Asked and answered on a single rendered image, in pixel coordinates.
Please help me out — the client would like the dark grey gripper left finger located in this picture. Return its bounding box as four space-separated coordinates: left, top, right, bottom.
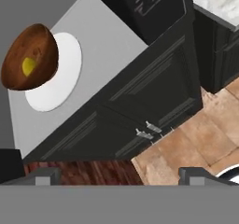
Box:
1 166 62 187

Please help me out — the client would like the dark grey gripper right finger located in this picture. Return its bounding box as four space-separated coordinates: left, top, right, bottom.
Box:
178 166 239 187

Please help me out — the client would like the black microwave door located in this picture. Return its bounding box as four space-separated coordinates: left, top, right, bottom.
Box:
0 148 26 185

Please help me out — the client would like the white microwave turntable plate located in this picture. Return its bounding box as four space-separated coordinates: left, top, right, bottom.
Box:
24 32 84 113

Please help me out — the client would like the yellow lemon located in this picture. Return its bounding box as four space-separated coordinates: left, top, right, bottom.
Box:
21 57 37 77

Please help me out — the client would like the brown wooden bowl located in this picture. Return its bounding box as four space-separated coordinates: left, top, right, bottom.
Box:
0 22 60 91

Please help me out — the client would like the black microwave oven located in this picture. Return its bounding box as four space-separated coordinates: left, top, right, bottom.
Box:
0 0 195 159

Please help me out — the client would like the white round object black rim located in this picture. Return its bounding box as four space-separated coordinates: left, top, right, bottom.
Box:
214 166 239 185

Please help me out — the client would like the black cupboard door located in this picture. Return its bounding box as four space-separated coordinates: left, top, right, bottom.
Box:
102 25 204 139
22 105 157 164

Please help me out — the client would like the black cupboard run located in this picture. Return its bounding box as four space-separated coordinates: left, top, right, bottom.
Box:
192 3 239 95

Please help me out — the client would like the silver cupboard door handle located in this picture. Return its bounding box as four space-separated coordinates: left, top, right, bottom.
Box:
145 120 163 134
134 128 155 141

